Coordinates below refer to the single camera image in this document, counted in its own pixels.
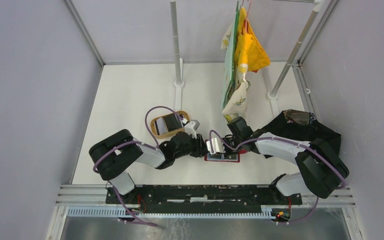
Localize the stack of credit cards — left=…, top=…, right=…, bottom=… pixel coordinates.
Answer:
left=154, top=113, right=183, bottom=136

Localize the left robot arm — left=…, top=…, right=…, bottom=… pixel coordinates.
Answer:
left=88, top=129, right=208, bottom=204

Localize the white clothes rack frame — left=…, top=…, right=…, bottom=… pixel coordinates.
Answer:
left=169, top=0, right=324, bottom=114

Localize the pink clothes hanger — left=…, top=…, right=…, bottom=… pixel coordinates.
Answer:
left=237, top=0, right=253, bottom=34

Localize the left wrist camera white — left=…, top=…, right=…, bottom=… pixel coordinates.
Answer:
left=181, top=118, right=200, bottom=139

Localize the red card holder wallet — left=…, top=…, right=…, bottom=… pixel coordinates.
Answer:
left=204, top=151, right=243, bottom=163

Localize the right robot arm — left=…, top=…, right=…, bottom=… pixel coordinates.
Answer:
left=227, top=117, right=350, bottom=204

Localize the yellow garment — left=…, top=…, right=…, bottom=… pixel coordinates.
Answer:
left=234, top=19, right=271, bottom=74

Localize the mint green cartoon cloth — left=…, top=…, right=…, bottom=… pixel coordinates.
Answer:
left=220, top=2, right=249, bottom=122

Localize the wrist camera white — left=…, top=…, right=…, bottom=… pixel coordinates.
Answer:
left=181, top=118, right=200, bottom=139
left=205, top=137, right=226, bottom=155

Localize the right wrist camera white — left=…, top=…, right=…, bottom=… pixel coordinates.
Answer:
left=205, top=137, right=226, bottom=155

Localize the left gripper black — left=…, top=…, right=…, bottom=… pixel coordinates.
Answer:
left=174, top=131, right=210, bottom=159

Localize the white slotted cable duct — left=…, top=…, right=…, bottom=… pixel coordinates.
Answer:
left=67, top=205, right=276, bottom=220

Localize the yellow oval card tray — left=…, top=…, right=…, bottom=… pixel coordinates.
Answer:
left=150, top=113, right=184, bottom=139

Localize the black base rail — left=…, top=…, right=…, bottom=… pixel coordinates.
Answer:
left=122, top=184, right=303, bottom=214

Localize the black clothes pile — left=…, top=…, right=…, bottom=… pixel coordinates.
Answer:
left=256, top=109, right=342, bottom=154

